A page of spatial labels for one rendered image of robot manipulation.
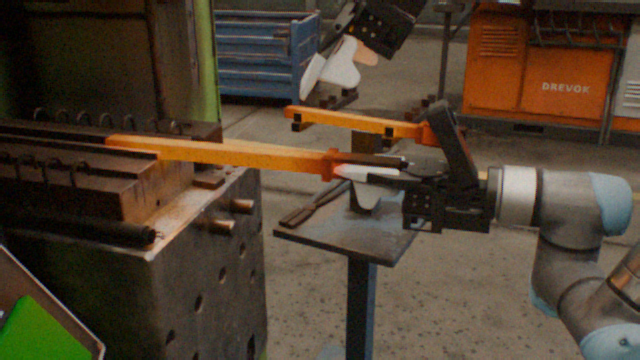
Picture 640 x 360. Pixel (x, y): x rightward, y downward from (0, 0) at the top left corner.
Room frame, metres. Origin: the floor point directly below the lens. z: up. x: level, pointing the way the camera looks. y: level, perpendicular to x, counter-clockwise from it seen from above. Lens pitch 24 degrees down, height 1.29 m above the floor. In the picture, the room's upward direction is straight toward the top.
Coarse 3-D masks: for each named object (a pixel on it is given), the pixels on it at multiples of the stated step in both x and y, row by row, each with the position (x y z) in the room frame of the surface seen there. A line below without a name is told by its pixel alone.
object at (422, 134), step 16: (288, 112) 1.17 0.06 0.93; (304, 112) 1.15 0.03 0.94; (320, 112) 1.14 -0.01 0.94; (336, 112) 1.14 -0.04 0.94; (352, 128) 1.10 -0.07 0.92; (368, 128) 1.08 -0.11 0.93; (384, 128) 1.07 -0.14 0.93; (400, 128) 1.05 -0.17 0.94; (416, 128) 1.02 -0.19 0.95; (464, 128) 1.00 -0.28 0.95; (432, 144) 1.02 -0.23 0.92
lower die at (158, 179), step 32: (32, 128) 0.87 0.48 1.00; (64, 128) 0.89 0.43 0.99; (96, 128) 0.89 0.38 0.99; (0, 160) 0.77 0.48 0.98; (64, 160) 0.75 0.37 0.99; (96, 160) 0.75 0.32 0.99; (128, 160) 0.75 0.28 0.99; (160, 160) 0.76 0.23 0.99; (32, 192) 0.70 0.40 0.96; (64, 192) 0.68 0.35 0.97; (96, 192) 0.67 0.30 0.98; (128, 192) 0.67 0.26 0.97; (160, 192) 0.74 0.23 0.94
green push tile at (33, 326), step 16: (16, 304) 0.33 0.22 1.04; (32, 304) 0.34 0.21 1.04; (16, 320) 0.31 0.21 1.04; (32, 320) 0.32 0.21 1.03; (48, 320) 0.34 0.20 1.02; (0, 336) 0.29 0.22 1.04; (16, 336) 0.30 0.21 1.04; (32, 336) 0.31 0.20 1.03; (48, 336) 0.32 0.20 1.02; (64, 336) 0.34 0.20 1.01; (0, 352) 0.28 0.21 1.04; (16, 352) 0.29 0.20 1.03; (32, 352) 0.30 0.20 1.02; (48, 352) 0.31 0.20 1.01; (64, 352) 0.32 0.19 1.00; (80, 352) 0.34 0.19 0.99
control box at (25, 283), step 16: (0, 256) 0.36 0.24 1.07; (0, 272) 0.34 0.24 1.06; (16, 272) 0.36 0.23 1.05; (0, 288) 0.33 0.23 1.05; (16, 288) 0.34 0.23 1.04; (32, 288) 0.36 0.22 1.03; (0, 304) 0.32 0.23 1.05; (48, 304) 0.36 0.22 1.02; (0, 320) 0.31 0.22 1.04; (64, 320) 0.36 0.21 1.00; (80, 336) 0.36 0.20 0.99; (96, 352) 0.36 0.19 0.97
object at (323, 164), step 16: (112, 144) 0.78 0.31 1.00; (128, 144) 0.78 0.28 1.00; (144, 144) 0.77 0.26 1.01; (160, 144) 0.76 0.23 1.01; (176, 144) 0.76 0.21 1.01; (192, 144) 0.76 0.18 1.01; (208, 144) 0.76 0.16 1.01; (224, 144) 0.76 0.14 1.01; (192, 160) 0.75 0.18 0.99; (208, 160) 0.74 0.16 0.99; (224, 160) 0.73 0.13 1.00; (240, 160) 0.72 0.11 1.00; (256, 160) 0.72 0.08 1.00; (272, 160) 0.71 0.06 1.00; (288, 160) 0.70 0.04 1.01; (304, 160) 0.70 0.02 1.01; (320, 160) 0.69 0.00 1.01; (336, 160) 0.69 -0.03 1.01; (352, 160) 0.68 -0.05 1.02; (368, 160) 0.68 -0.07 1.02; (384, 160) 0.68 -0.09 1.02; (400, 160) 0.68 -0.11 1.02; (336, 176) 0.68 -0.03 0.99
